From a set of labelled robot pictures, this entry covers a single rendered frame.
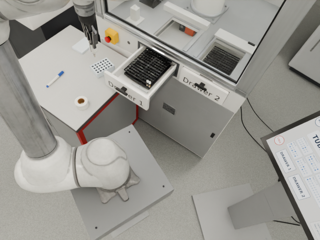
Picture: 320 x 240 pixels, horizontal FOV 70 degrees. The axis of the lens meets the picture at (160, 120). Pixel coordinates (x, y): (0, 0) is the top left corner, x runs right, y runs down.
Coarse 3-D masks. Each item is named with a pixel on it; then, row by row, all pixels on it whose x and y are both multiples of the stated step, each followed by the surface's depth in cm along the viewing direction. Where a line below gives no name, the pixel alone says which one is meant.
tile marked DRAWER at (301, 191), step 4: (292, 176) 94; (296, 176) 93; (292, 180) 94; (296, 180) 93; (300, 180) 92; (292, 184) 93; (296, 184) 92; (300, 184) 91; (304, 184) 90; (292, 188) 93; (296, 188) 92; (300, 188) 91; (304, 188) 90; (296, 192) 92; (300, 192) 91; (304, 192) 90; (308, 192) 89; (296, 196) 91; (300, 196) 90; (304, 196) 90; (308, 196) 89
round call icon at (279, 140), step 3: (279, 135) 101; (282, 135) 100; (273, 138) 102; (276, 138) 101; (279, 138) 100; (282, 138) 99; (276, 141) 101; (279, 141) 100; (282, 141) 99; (285, 141) 98; (276, 144) 101; (279, 144) 100
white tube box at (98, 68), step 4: (100, 60) 143; (104, 60) 143; (108, 60) 143; (92, 64) 140; (96, 64) 141; (100, 64) 141; (104, 64) 142; (108, 64) 142; (112, 64) 142; (92, 68) 139; (96, 68) 139; (100, 68) 140; (104, 68) 140; (108, 68) 140; (112, 68) 142; (96, 72) 138; (100, 72) 138; (96, 76) 140; (100, 76) 140
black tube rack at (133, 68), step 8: (144, 56) 134; (152, 56) 134; (160, 56) 136; (136, 64) 130; (144, 64) 131; (152, 64) 131; (160, 64) 132; (168, 64) 132; (136, 72) 131; (144, 72) 128; (152, 72) 129; (160, 72) 129; (136, 80) 128; (152, 80) 125
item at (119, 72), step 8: (144, 48) 141; (136, 56) 138; (128, 64) 134; (176, 64) 134; (112, 72) 126; (120, 72) 132; (168, 72) 130; (128, 80) 132; (160, 80) 127; (136, 88) 130; (144, 88) 130; (152, 88) 131; (160, 88) 129; (152, 96) 125
